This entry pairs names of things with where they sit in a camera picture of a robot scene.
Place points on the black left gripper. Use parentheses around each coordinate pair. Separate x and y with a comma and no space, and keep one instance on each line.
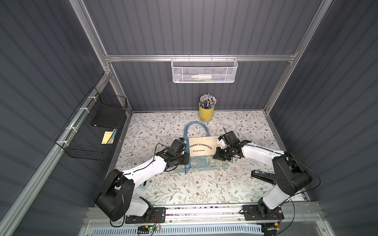
(183,158)

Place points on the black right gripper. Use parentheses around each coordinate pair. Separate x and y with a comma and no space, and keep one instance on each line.
(223,152)

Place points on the black stapler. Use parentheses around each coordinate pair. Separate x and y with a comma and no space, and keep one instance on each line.
(264,176)

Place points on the white wire mesh basket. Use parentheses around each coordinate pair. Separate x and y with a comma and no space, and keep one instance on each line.
(223,69)

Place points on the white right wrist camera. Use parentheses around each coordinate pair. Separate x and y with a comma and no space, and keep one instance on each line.
(222,144)

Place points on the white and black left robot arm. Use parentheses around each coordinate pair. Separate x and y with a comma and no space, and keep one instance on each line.
(115,197)

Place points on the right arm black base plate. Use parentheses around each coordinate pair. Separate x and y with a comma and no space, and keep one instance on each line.
(254,212)

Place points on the small green circuit board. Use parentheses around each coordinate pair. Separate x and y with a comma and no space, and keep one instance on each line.
(146,229)

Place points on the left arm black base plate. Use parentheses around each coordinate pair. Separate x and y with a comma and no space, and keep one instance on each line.
(156,214)

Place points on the white slotted cable duct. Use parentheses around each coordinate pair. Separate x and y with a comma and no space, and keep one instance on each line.
(240,229)

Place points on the black notebook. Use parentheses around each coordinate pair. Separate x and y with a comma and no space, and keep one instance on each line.
(108,116)

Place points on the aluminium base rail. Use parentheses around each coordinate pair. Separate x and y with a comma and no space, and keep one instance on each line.
(215,213)

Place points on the black wire wall basket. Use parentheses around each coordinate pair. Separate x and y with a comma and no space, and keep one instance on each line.
(79,139)

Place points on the cream and blue canvas tote bag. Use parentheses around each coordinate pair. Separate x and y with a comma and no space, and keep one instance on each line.
(200,151)

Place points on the white marker tube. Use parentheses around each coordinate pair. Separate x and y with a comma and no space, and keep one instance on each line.
(202,77)

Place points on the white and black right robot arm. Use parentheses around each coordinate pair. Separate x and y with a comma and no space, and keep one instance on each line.
(288,178)

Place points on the yellow pencil cup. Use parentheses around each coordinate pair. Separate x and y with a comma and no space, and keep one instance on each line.
(206,114)

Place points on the teal calculator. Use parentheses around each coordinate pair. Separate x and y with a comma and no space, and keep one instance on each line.
(144,184)

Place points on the yellow sticky note pad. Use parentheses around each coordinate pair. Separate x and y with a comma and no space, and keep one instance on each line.
(109,137)

